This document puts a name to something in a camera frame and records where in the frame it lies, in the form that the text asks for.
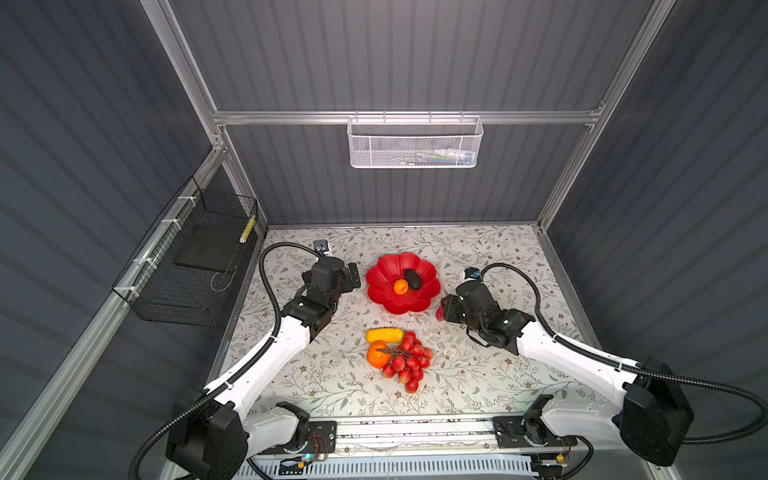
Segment dark fake avocado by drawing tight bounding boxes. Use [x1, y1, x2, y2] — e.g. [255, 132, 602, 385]
[403, 269, 423, 291]

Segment small fake orange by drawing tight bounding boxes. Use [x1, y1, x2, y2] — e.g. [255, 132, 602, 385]
[393, 279, 410, 296]

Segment red fake grape bunch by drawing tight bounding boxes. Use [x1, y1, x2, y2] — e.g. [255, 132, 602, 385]
[380, 331, 435, 394]

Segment yellow fake corn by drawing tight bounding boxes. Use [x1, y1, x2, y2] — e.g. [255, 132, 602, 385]
[366, 328, 405, 344]

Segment large orange fake fruit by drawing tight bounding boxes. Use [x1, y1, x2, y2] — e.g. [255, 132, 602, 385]
[367, 340, 392, 370]

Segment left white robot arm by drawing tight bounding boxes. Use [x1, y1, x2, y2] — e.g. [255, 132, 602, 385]
[166, 257, 361, 479]

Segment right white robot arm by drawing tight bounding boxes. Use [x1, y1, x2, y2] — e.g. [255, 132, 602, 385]
[437, 280, 694, 466]

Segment red flower-shaped fruit bowl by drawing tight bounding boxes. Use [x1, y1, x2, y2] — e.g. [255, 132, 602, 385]
[365, 252, 442, 315]

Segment yellow item in black basket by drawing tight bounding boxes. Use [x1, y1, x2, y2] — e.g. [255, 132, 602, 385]
[238, 215, 256, 244]

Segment floral table mat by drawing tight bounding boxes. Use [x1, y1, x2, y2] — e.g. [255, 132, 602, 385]
[224, 225, 599, 417]

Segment items in white basket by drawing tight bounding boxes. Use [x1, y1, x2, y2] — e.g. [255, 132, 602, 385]
[390, 149, 476, 168]

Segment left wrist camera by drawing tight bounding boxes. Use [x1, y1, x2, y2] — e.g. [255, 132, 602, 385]
[313, 240, 331, 255]

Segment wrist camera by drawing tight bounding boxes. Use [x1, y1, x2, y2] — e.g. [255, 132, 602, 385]
[313, 240, 331, 255]
[464, 267, 482, 281]

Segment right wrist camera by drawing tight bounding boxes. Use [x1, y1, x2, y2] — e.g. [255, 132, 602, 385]
[464, 267, 482, 281]

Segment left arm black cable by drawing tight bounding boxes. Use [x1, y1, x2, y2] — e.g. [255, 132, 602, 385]
[127, 241, 325, 480]

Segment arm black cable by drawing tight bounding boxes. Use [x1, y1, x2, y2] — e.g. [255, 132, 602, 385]
[478, 262, 768, 480]
[127, 241, 325, 480]

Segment white wire mesh basket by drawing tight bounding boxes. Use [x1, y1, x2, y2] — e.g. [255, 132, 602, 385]
[346, 115, 484, 169]

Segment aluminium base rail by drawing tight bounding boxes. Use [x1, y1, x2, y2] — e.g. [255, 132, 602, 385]
[173, 416, 661, 480]

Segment black wire basket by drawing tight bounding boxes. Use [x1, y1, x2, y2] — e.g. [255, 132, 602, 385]
[113, 181, 259, 327]

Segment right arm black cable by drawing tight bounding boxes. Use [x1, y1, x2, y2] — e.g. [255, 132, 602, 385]
[478, 262, 768, 480]

